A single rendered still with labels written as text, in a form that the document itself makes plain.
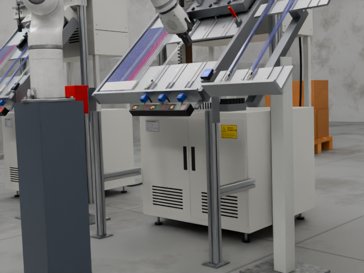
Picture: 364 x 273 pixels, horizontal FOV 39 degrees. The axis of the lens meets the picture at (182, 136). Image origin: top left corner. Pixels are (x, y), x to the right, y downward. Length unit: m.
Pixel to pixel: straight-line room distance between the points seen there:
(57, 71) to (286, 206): 0.99
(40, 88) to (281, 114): 0.88
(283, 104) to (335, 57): 9.88
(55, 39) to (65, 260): 0.78
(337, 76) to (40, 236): 10.31
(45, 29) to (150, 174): 1.16
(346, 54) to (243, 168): 9.44
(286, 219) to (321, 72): 10.04
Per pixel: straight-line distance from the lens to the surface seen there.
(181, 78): 2.25
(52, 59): 1.87
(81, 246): 1.95
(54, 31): 1.90
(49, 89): 1.86
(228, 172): 2.42
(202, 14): 2.58
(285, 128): 1.97
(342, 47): 11.75
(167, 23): 1.97
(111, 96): 2.47
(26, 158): 1.90
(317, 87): 6.02
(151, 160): 2.74
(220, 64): 2.18
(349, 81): 11.64
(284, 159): 1.97
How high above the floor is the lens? 0.71
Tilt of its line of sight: 5 degrees down
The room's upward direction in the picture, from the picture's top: 2 degrees counter-clockwise
